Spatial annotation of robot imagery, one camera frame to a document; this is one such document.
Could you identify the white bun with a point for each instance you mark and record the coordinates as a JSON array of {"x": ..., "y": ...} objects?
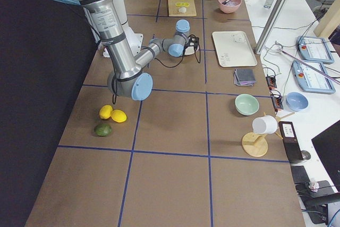
[{"x": 182, "y": 10}]

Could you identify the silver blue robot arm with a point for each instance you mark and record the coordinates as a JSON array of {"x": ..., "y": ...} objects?
[{"x": 108, "y": 19}]

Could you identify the cream bear tray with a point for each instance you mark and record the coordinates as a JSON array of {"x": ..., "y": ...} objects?
[{"x": 233, "y": 49}]

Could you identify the round cream plate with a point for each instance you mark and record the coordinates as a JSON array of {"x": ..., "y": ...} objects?
[{"x": 191, "y": 50}]

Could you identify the yellow lemon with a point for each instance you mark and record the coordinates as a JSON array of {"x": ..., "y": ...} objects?
[
  {"x": 118, "y": 116},
  {"x": 105, "y": 112}
]

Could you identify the green avocado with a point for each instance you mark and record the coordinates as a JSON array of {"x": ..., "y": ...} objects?
[{"x": 102, "y": 130}]

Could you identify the folded grey purple cloth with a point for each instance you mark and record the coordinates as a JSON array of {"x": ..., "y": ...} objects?
[{"x": 244, "y": 77}]

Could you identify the green bowl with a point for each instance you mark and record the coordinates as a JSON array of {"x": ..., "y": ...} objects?
[{"x": 246, "y": 104}]

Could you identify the bamboo cutting board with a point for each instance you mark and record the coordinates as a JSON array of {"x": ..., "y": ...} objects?
[{"x": 173, "y": 10}]

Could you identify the white mug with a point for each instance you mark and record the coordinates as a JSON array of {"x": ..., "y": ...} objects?
[{"x": 264, "y": 125}]

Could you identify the orange black connector block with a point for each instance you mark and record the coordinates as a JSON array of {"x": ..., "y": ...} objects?
[
  {"x": 276, "y": 99},
  {"x": 271, "y": 82}
]

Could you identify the pink bowl with ice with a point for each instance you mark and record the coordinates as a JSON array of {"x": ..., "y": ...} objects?
[{"x": 229, "y": 7}]

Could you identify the black card stand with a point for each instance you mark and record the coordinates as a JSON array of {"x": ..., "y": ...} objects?
[{"x": 290, "y": 142}]

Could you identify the blue bowl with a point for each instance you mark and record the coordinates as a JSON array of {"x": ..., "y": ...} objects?
[{"x": 296, "y": 101}]

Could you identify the teach pendant tablet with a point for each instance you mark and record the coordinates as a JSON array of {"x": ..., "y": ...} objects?
[
  {"x": 314, "y": 49},
  {"x": 311, "y": 81}
]

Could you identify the black monitor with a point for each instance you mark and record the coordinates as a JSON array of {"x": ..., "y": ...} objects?
[{"x": 327, "y": 147}]

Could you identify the aluminium frame post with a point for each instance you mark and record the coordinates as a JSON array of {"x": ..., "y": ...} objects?
[{"x": 269, "y": 25}]

